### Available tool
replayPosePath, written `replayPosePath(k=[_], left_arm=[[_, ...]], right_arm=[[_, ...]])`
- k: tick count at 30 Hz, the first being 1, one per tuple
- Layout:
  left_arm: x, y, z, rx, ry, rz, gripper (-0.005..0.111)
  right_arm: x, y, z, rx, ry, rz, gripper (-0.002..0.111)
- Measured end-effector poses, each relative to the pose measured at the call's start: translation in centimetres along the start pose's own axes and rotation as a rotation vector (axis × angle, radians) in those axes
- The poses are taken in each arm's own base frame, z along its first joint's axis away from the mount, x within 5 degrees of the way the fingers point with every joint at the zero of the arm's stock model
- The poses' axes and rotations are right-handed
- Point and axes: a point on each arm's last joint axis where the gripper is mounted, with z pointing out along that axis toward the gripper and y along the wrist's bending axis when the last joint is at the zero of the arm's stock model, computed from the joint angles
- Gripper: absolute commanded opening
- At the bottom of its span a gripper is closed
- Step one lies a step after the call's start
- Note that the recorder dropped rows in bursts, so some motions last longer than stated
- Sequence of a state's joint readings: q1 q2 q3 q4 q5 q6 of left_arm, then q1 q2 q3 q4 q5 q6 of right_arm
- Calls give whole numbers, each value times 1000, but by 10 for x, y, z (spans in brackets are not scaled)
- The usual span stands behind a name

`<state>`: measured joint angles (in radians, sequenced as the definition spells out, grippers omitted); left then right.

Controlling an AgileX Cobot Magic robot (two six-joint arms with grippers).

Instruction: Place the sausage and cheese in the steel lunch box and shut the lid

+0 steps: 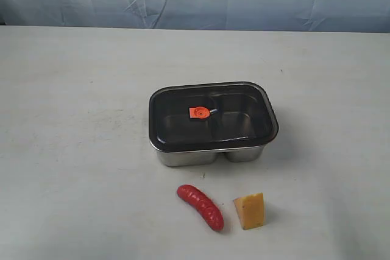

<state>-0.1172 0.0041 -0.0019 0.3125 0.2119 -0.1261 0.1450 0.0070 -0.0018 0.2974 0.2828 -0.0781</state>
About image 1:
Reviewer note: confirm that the red toy sausage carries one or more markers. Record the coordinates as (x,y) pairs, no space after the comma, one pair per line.
(203,205)

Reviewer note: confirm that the dark transparent box lid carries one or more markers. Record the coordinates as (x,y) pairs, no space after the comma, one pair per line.
(213,117)

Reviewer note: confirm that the yellow toy cheese wedge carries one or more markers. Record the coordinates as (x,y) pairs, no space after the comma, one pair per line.
(250,210)

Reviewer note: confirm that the stainless steel lunch box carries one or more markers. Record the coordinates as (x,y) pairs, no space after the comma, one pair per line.
(195,158)

